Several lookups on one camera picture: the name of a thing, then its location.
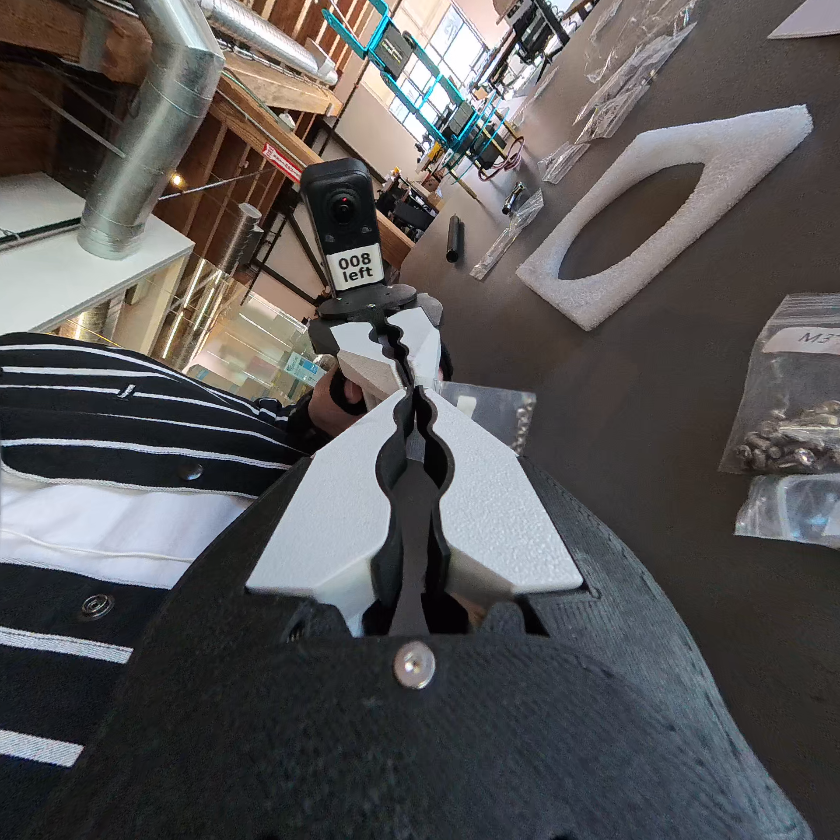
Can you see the small clear hardware bag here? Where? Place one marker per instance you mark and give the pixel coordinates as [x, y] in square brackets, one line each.
[492, 413]

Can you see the glass railing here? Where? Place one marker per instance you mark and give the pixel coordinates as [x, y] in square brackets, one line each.
[197, 328]

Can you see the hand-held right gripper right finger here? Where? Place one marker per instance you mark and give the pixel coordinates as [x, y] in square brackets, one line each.
[505, 525]

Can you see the white cabinet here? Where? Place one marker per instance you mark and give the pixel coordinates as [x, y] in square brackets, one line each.
[65, 262]

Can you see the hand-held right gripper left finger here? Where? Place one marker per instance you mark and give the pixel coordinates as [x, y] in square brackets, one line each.
[328, 518]

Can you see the crumpled clear screw bag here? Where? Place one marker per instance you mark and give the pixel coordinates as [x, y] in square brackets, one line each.
[794, 512]

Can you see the wooden counter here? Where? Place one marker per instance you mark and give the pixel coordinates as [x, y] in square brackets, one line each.
[397, 239]

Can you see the printed instruction manual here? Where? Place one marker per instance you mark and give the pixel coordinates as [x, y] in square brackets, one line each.
[820, 19]

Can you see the labelled clear screw bag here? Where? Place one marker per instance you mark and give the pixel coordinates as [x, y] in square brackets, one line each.
[787, 394]

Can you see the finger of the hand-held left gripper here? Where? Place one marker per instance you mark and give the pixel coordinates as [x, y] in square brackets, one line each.
[358, 358]
[420, 341]

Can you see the flexible silver duct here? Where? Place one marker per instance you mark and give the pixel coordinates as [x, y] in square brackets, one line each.
[262, 33]

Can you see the black cylindrical rod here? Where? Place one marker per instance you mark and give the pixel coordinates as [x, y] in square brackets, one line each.
[454, 239]

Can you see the person's striped jacket torso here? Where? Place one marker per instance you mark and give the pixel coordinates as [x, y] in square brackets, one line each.
[52, 689]

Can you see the white foam frame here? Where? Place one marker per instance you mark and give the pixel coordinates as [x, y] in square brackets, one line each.
[754, 138]

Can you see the small ribbed silver duct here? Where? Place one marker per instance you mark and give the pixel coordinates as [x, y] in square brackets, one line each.
[244, 236]

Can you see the red and white sign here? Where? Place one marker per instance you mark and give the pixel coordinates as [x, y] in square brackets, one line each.
[282, 157]

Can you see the large silver ventilation duct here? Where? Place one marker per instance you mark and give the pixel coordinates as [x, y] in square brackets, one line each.
[151, 131]

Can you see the group of flat parts bags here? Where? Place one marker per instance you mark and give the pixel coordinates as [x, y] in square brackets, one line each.
[630, 79]

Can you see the person's left hand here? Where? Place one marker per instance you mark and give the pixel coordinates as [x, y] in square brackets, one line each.
[325, 420]

